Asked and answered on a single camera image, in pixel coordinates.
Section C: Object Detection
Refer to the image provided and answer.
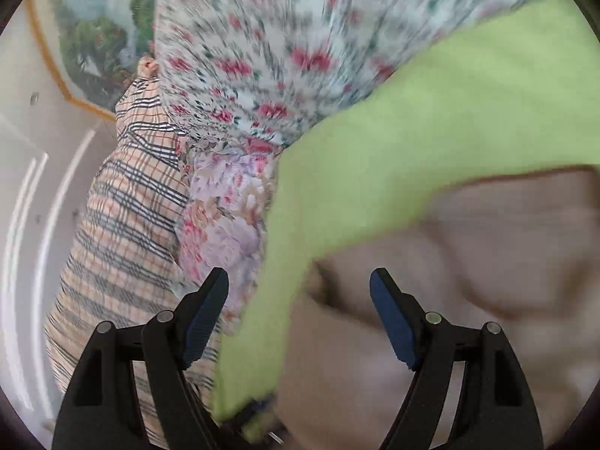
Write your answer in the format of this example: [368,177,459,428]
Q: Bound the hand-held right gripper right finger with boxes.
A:
[369,267,545,450]

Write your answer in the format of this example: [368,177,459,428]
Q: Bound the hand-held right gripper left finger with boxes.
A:
[51,267,230,450]

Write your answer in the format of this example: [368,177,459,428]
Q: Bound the beige knit sweater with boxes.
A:
[276,166,600,450]

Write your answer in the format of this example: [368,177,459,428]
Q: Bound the purple floral pillow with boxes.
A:
[175,136,282,338]

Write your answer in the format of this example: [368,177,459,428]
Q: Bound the beige plaid blanket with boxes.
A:
[44,77,221,450]

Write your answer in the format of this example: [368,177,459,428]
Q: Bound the light green bed sheet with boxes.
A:
[213,0,600,442]

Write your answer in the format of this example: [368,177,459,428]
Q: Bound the white red floral bedsheet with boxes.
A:
[152,0,563,160]

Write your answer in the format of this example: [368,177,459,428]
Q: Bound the landscape wall picture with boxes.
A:
[25,0,162,123]

